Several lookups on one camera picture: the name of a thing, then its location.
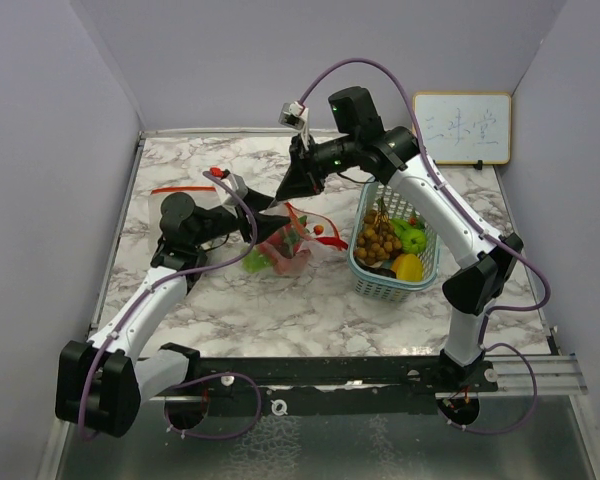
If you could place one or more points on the green grape bunch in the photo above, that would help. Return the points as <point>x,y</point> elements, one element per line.
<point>255,262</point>

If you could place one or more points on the light blue plastic basket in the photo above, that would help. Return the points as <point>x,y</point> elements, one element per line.
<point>382,198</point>

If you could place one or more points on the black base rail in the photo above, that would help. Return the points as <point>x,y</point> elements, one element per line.
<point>307,386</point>

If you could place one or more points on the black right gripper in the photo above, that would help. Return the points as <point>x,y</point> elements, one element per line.
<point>300,178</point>

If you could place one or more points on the yellow pepper toy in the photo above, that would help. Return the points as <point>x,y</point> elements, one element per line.
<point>408,268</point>

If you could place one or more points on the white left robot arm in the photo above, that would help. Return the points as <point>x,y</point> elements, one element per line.
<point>102,382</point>

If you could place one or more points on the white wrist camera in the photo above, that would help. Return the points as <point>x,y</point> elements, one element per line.
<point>296,117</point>
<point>228,186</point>

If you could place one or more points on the brown longan bunch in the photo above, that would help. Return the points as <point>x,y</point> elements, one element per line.
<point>376,241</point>

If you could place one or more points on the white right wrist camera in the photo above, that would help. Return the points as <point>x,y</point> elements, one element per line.
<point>296,117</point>

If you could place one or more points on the clear orange-zip bag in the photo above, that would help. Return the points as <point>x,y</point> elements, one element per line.
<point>171,210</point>
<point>318,225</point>

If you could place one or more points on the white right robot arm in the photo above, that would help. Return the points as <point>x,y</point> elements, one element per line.
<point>394,158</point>

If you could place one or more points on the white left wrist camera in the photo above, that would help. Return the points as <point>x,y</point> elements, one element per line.
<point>228,186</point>

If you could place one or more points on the small whiteboard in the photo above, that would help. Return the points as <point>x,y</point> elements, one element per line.
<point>465,128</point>

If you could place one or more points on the green bell pepper toy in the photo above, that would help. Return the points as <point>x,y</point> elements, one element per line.
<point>413,240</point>

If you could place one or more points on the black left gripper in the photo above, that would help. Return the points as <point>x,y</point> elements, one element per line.
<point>257,203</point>

